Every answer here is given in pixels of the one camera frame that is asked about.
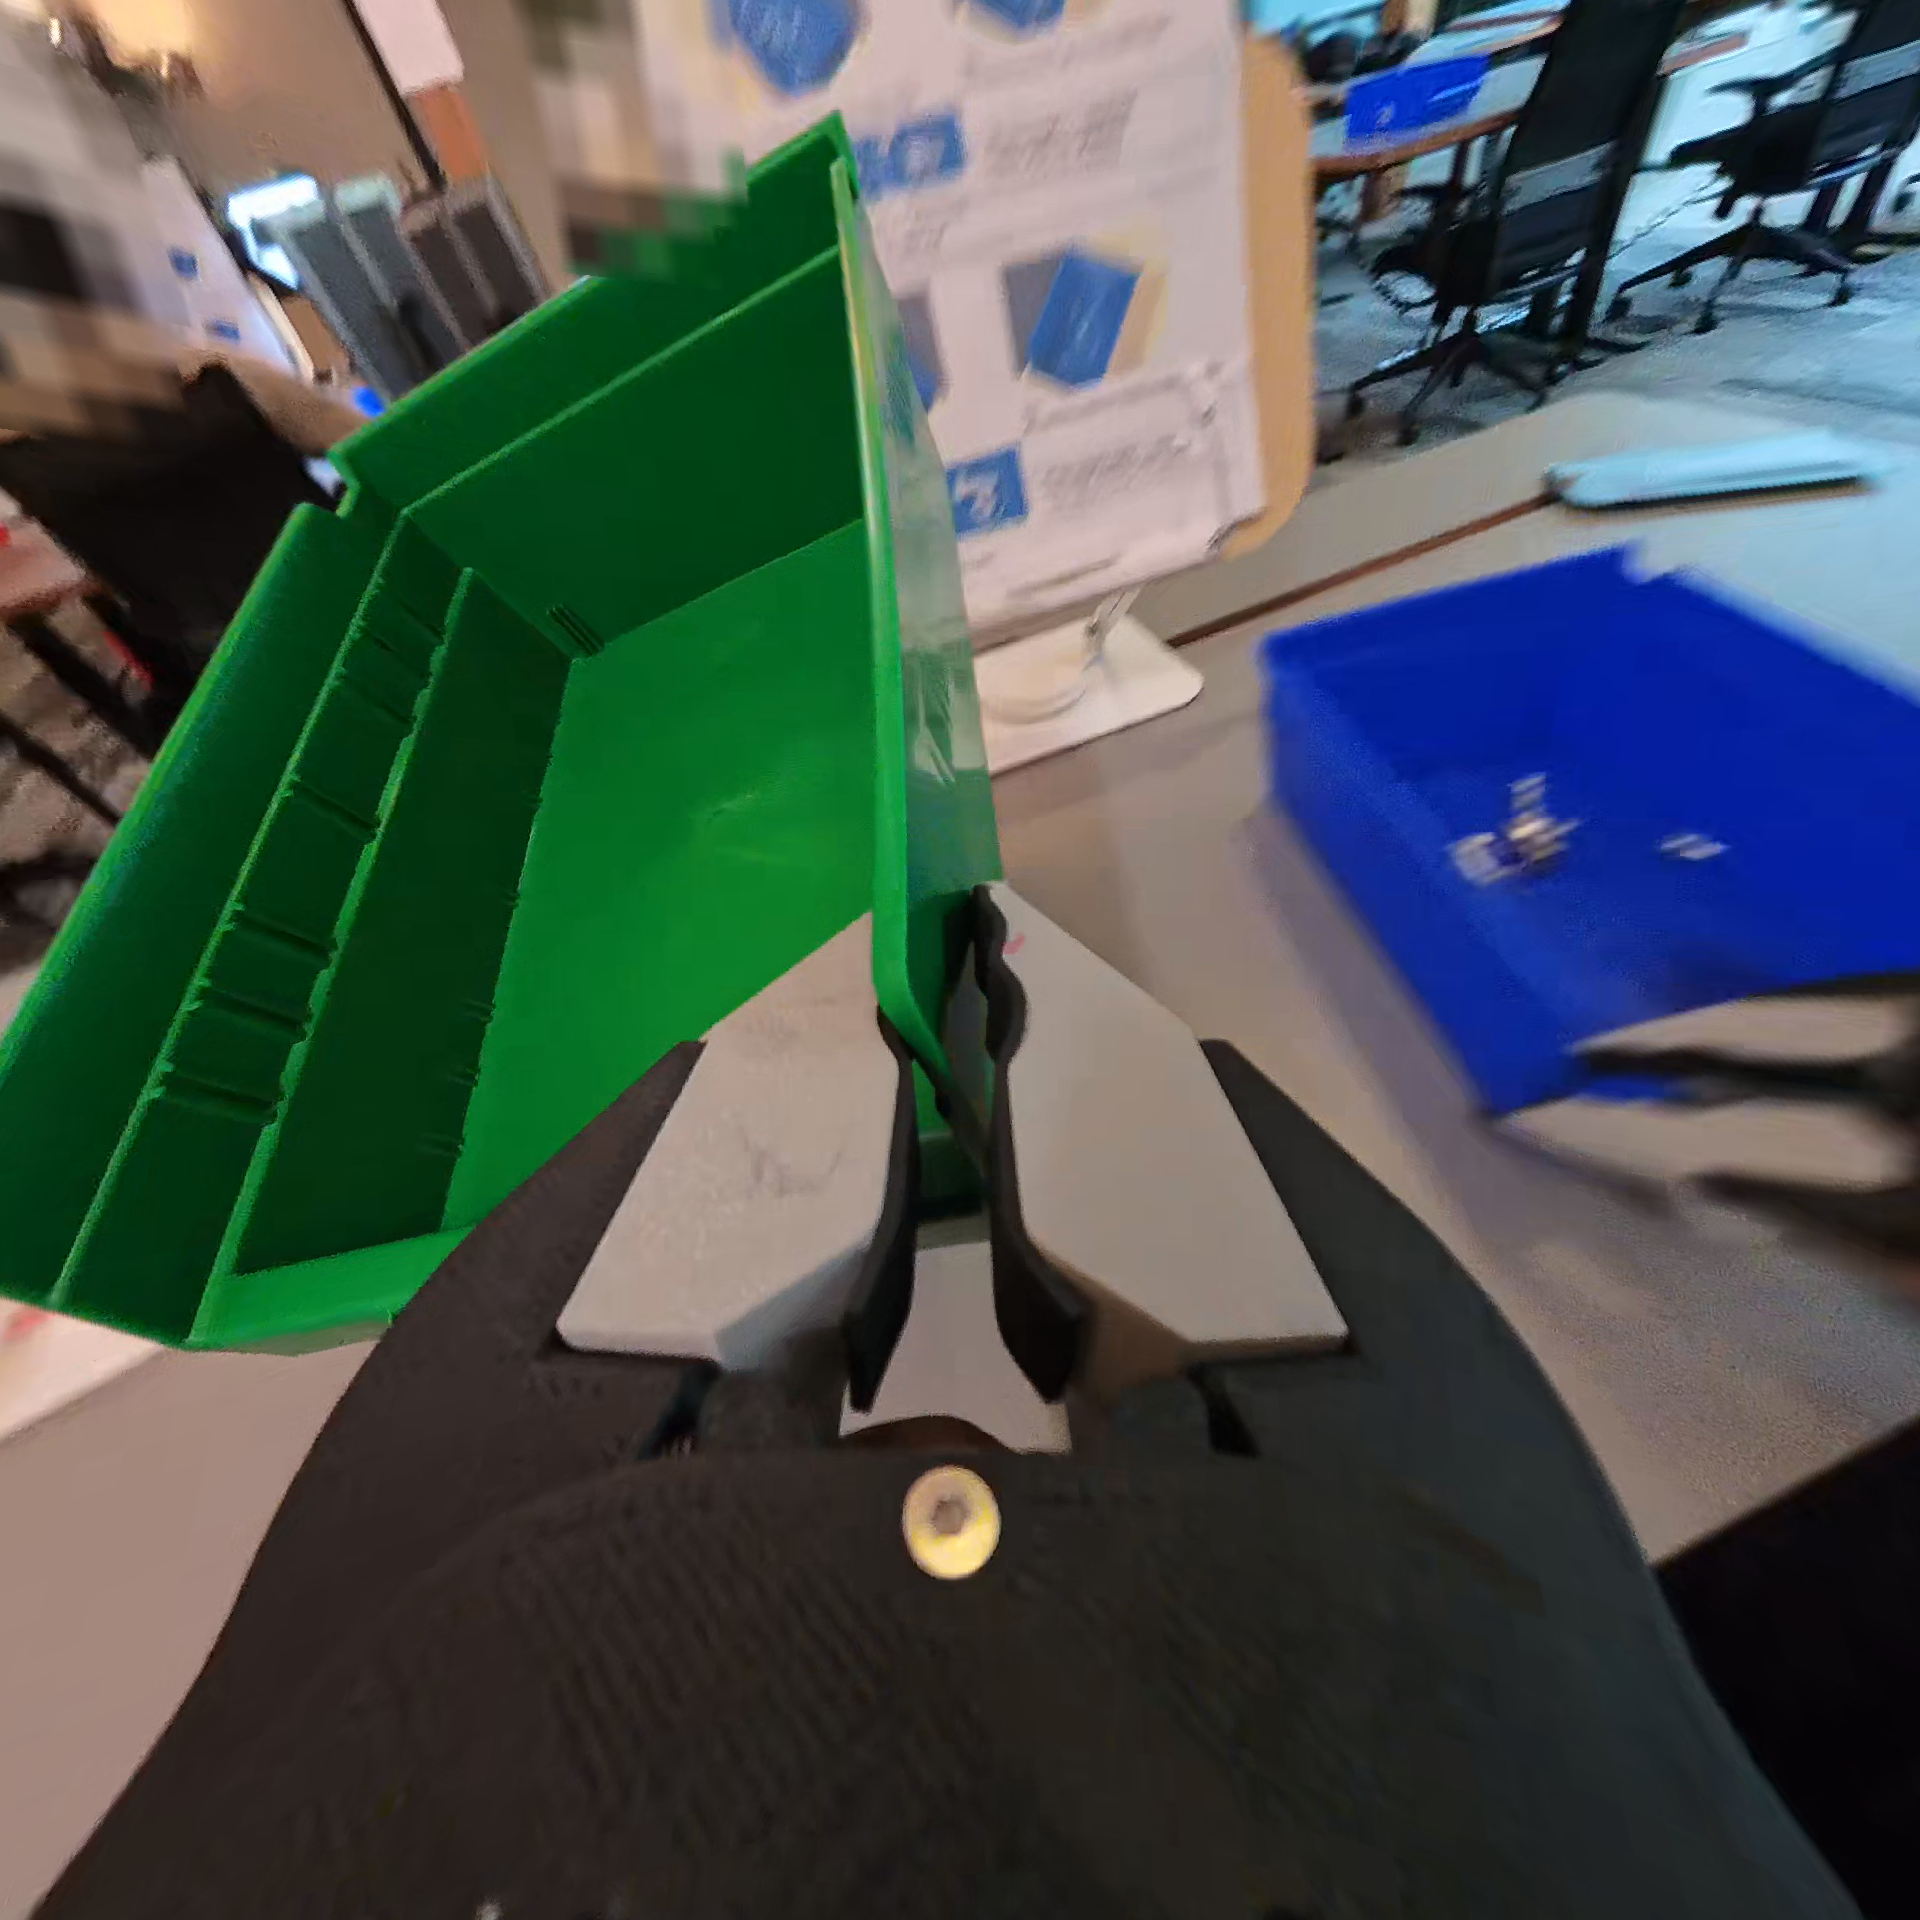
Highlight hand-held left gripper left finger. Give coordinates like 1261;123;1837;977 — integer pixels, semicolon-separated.
555;920;922;1412

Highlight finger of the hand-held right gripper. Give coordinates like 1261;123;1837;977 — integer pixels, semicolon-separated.
1567;968;1920;1121
1686;1159;1920;1296

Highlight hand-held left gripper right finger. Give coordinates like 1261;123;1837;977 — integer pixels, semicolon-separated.
967;883;1355;1403

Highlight blue plastic bin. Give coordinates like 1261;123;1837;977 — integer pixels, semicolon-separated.
1257;545;1920;1121

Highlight green plastic bin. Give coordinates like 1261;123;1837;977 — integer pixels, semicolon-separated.
0;113;1007;1356

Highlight steel hex bolt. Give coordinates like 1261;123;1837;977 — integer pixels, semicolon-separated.
1449;816;1587;889

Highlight white stand with wooden board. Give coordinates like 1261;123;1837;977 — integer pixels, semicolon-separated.
967;30;1322;780

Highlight black office chair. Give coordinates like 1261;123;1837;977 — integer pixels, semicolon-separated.
1610;0;1920;336
1340;0;1694;455

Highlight black bulky thing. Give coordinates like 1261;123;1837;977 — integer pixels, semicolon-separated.
0;360;345;753

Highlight brown top office desk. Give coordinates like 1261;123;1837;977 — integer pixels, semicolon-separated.
1302;0;1593;191

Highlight grey metal cases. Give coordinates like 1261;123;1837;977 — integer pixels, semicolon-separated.
247;171;561;395

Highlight printed paper sheet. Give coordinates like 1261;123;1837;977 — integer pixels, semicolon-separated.
661;0;1270;636

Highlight small blue bin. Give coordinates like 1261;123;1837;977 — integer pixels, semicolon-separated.
1341;52;1491;146

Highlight flat grey cable cover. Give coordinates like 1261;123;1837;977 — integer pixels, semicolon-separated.
1543;430;1885;518

